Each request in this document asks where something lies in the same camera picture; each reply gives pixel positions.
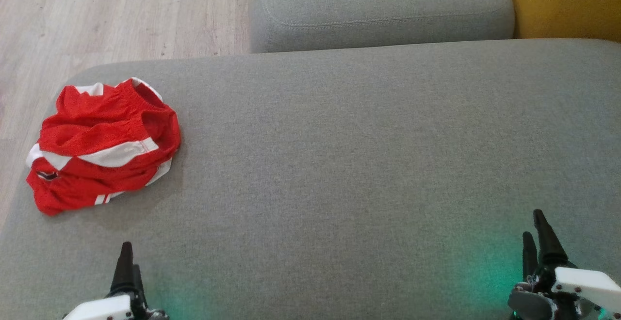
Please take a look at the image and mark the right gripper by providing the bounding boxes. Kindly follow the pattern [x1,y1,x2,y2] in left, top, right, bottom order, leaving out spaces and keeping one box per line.
[507,209,621,320]

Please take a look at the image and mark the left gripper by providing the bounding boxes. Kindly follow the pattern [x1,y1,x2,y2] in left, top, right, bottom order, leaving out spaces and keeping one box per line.
[63,241,170,320]

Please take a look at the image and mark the red white shorts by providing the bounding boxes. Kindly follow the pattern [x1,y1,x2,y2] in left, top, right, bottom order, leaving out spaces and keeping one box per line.
[26,77,181,216]

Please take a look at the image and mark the large grey sofa seat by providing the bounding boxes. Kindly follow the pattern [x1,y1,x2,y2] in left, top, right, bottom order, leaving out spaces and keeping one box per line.
[0,38,621,320]

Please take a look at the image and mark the yellow upholstered panel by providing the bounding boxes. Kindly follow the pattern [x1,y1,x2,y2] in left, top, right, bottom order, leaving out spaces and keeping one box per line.
[501,0,621,43]

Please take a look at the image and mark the grey sofa cushion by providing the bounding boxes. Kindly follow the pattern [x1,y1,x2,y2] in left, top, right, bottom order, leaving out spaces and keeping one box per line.
[247,0,516,54]

